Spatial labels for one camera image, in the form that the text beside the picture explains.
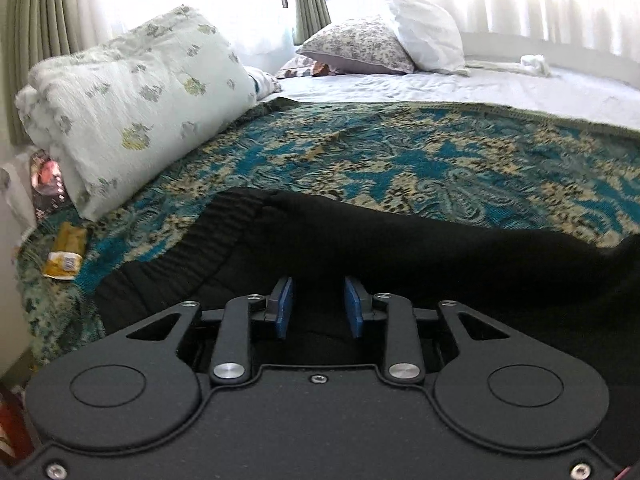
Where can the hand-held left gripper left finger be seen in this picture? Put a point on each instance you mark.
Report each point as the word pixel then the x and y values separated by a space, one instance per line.
pixel 284 306

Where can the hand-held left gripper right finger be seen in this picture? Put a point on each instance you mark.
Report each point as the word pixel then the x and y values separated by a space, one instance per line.
pixel 354 307

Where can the black pants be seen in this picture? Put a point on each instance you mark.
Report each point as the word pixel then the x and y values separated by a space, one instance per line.
pixel 450 280

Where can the teal patterned blanket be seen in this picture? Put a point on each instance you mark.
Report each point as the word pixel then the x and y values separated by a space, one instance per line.
pixel 380 160

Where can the yellow snack wrapper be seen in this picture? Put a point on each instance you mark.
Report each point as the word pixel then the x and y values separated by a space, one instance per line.
pixel 64 252

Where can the white bed sheet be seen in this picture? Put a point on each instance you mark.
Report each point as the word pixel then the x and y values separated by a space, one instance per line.
pixel 450 91

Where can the folded white floral quilt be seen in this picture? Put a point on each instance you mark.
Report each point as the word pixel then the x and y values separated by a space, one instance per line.
pixel 135 100

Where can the floral patterned pillow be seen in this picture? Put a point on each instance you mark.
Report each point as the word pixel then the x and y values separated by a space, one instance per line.
pixel 357 45

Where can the white pillow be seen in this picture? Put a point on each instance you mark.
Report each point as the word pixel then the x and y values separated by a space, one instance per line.
pixel 425 32

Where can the white crumpled cloth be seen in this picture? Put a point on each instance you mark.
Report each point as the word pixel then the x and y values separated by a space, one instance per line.
pixel 534 64

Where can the white sheer curtain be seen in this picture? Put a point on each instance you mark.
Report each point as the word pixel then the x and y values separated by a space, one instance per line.
pixel 500 0

